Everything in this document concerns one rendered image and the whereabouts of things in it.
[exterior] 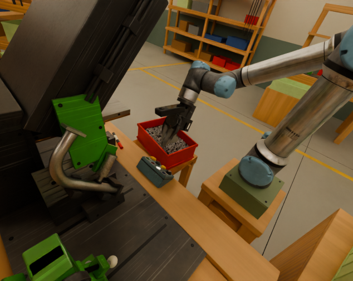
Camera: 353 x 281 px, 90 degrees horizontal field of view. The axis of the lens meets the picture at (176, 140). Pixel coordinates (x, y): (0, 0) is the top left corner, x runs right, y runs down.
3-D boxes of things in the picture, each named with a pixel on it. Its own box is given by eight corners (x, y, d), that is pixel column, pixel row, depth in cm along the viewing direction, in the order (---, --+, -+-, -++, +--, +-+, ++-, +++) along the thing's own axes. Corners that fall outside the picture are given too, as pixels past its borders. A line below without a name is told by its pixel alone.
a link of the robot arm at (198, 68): (208, 61, 64) (189, 57, 68) (195, 91, 66) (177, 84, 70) (215, 70, 70) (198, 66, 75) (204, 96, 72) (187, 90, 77)
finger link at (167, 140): (175, 151, 76) (184, 132, 74) (164, 149, 72) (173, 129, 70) (170, 148, 78) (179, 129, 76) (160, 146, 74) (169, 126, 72)
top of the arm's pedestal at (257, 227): (231, 161, 110) (234, 156, 108) (282, 197, 94) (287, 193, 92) (200, 187, 90) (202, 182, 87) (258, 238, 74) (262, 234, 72)
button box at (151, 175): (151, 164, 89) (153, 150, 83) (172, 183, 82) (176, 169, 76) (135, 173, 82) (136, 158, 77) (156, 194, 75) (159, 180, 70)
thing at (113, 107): (110, 100, 84) (109, 93, 82) (130, 115, 76) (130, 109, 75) (1, 123, 59) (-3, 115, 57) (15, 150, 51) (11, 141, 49)
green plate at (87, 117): (99, 146, 66) (85, 88, 56) (111, 154, 61) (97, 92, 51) (65, 159, 58) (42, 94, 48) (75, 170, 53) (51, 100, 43)
